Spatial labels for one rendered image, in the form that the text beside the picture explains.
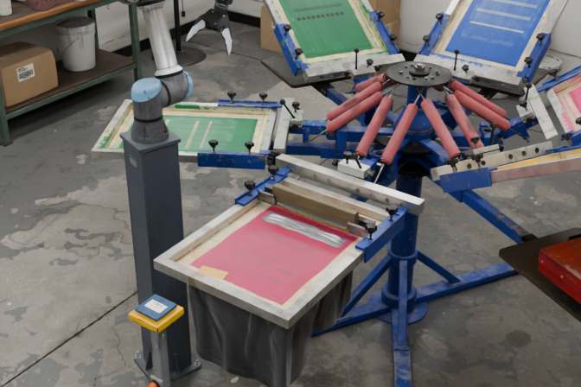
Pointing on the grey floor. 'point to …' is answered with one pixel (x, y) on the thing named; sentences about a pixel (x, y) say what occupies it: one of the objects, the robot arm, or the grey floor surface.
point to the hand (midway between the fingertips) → (207, 48)
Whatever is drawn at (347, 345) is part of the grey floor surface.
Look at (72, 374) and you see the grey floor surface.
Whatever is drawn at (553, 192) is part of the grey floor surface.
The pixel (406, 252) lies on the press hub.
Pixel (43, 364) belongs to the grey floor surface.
